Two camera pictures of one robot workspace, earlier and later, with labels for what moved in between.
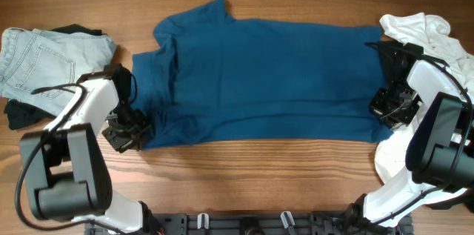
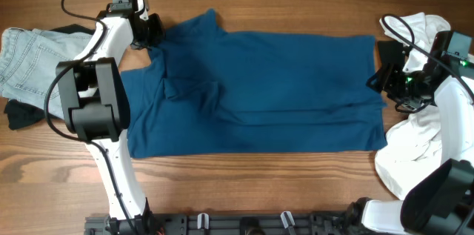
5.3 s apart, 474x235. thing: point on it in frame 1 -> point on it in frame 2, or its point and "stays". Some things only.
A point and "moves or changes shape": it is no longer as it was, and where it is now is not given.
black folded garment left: x=22 y=116 stays
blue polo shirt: x=209 y=78 moves or changes shape
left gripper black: x=120 y=142 -> x=158 y=32
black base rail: x=266 y=224 stays
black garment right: x=392 y=51 stays
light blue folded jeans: x=31 y=58 stays
